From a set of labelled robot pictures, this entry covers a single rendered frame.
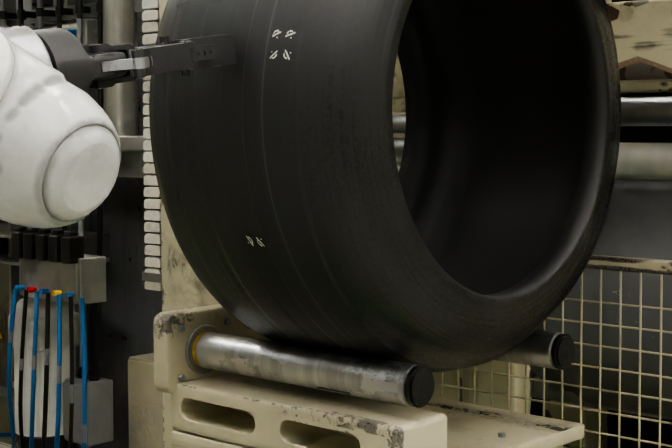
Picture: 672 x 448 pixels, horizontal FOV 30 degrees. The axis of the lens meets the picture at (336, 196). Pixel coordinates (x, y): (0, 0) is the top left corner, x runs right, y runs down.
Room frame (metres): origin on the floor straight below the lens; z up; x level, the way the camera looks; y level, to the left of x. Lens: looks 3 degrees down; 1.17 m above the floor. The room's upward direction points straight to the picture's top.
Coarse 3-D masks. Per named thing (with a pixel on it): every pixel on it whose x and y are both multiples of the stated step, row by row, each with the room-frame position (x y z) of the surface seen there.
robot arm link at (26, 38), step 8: (0, 32) 1.04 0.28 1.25; (8, 32) 1.05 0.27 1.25; (16, 32) 1.05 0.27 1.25; (24, 32) 1.06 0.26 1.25; (32, 32) 1.06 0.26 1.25; (16, 40) 1.04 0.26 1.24; (24, 40) 1.05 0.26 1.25; (32, 40) 1.05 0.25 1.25; (40, 40) 1.06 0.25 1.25; (24, 48) 1.04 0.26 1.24; (32, 48) 1.05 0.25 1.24; (40, 48) 1.05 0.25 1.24; (40, 56) 1.05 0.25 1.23; (48, 56) 1.05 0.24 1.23; (48, 64) 1.05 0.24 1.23
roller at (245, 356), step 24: (216, 336) 1.51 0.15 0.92; (240, 336) 1.50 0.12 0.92; (216, 360) 1.49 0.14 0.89; (240, 360) 1.46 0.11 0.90; (264, 360) 1.44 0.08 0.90; (288, 360) 1.41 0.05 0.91; (312, 360) 1.39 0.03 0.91; (336, 360) 1.37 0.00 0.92; (360, 360) 1.35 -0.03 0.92; (384, 360) 1.34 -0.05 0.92; (312, 384) 1.39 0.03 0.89; (336, 384) 1.36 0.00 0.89; (360, 384) 1.34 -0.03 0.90; (384, 384) 1.31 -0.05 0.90; (408, 384) 1.29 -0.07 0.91; (432, 384) 1.32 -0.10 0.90
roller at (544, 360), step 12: (540, 336) 1.52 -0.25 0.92; (552, 336) 1.51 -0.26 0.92; (564, 336) 1.51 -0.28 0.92; (516, 348) 1.54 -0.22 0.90; (528, 348) 1.52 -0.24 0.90; (540, 348) 1.51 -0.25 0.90; (552, 348) 1.50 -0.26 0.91; (564, 348) 1.51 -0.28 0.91; (504, 360) 1.56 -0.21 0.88; (516, 360) 1.54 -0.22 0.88; (528, 360) 1.53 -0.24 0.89; (540, 360) 1.51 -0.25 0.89; (552, 360) 1.50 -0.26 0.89; (564, 360) 1.51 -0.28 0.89
